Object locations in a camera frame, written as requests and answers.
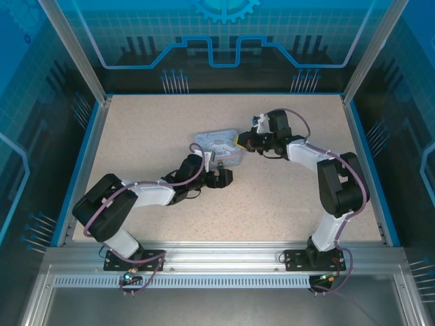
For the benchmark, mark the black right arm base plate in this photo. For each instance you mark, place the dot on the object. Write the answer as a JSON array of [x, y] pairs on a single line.
[[295, 261]]

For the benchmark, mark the left connector board with LEDs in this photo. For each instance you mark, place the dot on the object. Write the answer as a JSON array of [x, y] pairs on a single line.
[[130, 277]]

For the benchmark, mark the blue printed back panel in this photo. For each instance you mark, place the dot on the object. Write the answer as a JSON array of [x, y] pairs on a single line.
[[217, 78]]

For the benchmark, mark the aluminium side rail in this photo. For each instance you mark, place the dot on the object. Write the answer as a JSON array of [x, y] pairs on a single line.
[[372, 169], [85, 169]]

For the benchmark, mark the aluminium mounting rail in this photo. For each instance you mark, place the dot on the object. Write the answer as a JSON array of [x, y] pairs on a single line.
[[221, 258]]

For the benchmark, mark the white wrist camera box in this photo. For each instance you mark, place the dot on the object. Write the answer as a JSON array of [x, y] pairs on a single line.
[[261, 124], [209, 159]]

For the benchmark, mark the connector board with leds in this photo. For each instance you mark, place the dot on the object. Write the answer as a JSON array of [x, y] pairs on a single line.
[[130, 277], [328, 276]]

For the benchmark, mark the right connector board with LEDs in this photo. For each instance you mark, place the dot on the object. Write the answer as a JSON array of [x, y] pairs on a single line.
[[328, 276]]

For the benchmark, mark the steel bottom tray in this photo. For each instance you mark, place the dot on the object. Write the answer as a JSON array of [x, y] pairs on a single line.
[[217, 309]]

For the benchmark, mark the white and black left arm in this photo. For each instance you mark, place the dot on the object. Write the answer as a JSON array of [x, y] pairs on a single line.
[[149, 195]]

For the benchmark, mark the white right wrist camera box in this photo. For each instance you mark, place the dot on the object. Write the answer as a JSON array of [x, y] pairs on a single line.
[[261, 124]]

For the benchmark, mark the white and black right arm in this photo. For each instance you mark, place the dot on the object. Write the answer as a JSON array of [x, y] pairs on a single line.
[[306, 156]]

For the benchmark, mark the aluminium frame post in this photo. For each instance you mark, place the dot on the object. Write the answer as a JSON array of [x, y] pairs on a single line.
[[370, 51], [78, 51]]

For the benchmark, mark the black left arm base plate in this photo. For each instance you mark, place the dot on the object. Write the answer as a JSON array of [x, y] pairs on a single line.
[[153, 259]]

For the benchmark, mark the blue printed side panel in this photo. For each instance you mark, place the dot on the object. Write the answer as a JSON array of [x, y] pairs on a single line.
[[23, 136], [408, 136]]

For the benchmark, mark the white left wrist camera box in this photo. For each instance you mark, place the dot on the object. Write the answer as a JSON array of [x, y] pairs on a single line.
[[209, 159]]

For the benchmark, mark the pastel cartoon bunny tin box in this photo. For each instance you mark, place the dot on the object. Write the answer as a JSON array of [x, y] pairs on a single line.
[[217, 144]]

